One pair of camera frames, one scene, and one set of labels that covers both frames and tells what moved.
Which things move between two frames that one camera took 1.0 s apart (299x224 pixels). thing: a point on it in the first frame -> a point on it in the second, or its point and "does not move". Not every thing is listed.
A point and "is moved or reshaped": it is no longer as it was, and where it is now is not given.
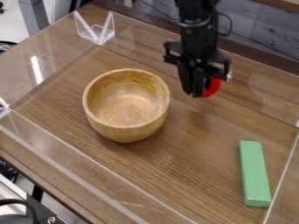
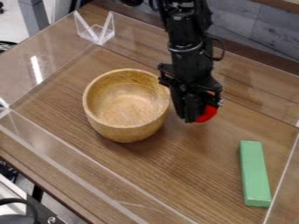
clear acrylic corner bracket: x=95 y=33 does not move
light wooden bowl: x=125 y=101 does not move
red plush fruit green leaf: x=214 y=87 is moved or reshaped
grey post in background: x=33 y=16 does not move
